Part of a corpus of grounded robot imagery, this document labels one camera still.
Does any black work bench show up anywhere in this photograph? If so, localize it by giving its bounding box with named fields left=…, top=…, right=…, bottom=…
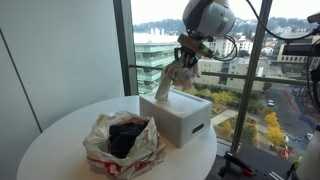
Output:
left=205, top=144, right=298, bottom=180

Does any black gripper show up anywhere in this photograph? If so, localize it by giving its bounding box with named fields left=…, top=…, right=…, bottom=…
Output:
left=173, top=44, right=201, bottom=70

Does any white red printed plastic bag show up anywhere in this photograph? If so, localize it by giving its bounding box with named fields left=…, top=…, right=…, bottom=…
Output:
left=82, top=110, right=167, bottom=180

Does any dark navy cloth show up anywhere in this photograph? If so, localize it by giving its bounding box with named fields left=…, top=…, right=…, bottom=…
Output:
left=108, top=121, right=149, bottom=160

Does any horizontal grey window railing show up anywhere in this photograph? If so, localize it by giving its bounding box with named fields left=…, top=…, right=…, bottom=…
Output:
left=129, top=64, right=320, bottom=87

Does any white towel cloth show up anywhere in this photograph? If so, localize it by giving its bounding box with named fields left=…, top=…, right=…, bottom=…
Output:
left=154, top=57, right=202, bottom=102

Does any thick black hanging cable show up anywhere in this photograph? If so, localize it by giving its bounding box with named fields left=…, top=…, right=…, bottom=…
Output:
left=245, top=0, right=320, bottom=42

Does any yellow black hand tool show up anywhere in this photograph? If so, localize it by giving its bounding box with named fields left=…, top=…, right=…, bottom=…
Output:
left=285, top=155, right=303, bottom=177

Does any grey window mullion post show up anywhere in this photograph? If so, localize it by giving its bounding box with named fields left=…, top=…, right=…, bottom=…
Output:
left=229, top=0, right=272, bottom=155

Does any red handled black tool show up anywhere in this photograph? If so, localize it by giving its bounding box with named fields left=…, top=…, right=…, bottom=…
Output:
left=223, top=150, right=256, bottom=178

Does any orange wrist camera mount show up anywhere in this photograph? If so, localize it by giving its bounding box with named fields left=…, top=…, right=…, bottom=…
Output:
left=176, top=33, right=214, bottom=58

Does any white rectangular plastic container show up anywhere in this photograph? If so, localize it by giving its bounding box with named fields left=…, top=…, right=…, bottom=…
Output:
left=139, top=88, right=213, bottom=149

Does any dark window frame edge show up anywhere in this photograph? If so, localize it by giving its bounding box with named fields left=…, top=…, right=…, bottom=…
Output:
left=112, top=0, right=140, bottom=98

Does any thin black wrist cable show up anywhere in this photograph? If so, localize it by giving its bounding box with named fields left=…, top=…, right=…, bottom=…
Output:
left=209, top=33, right=240, bottom=63

